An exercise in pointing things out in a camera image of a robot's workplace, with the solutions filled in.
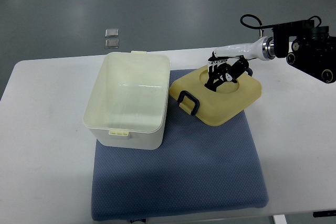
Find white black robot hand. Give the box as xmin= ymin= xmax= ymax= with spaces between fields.
xmin=204 ymin=37 xmax=275 ymax=92

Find yellow box lid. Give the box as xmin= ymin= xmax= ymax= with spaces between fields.
xmin=169 ymin=66 xmax=262 ymax=126

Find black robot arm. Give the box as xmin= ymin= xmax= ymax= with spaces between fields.
xmin=240 ymin=14 xmax=335 ymax=83

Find white storage box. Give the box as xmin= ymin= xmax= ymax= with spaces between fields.
xmin=83 ymin=51 xmax=170 ymax=150

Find blue padded mat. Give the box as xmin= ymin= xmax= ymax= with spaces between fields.
xmin=91 ymin=68 xmax=270 ymax=221

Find lower metal floor plate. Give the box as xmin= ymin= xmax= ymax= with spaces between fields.
xmin=105 ymin=38 xmax=119 ymax=49

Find metal floor plate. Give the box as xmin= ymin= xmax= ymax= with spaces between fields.
xmin=105 ymin=38 xmax=119 ymax=49
xmin=105 ymin=28 xmax=119 ymax=38

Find upper metal floor plate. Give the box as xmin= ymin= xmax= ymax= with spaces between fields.
xmin=105 ymin=28 xmax=119 ymax=38

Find black table control panel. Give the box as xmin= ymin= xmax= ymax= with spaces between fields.
xmin=313 ymin=210 xmax=336 ymax=218

